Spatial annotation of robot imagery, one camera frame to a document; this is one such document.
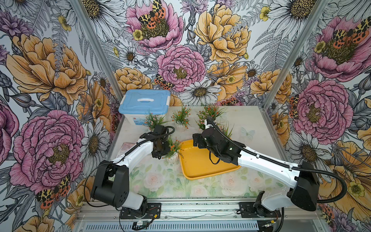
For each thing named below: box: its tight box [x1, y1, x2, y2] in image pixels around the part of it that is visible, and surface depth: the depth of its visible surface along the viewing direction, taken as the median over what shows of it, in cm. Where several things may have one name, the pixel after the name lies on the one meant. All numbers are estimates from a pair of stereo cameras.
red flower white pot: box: [198, 104, 228, 126], surface depth 103 cm
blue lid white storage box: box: [118, 89, 171, 126], surface depth 104 cm
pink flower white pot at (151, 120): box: [139, 108, 172, 132], surface depth 98 cm
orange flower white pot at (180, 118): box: [171, 104, 192, 132], surface depth 102 cm
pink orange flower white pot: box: [216, 119, 235, 140], surface depth 93 cm
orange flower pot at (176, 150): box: [161, 135, 185, 165], surface depth 88 cm
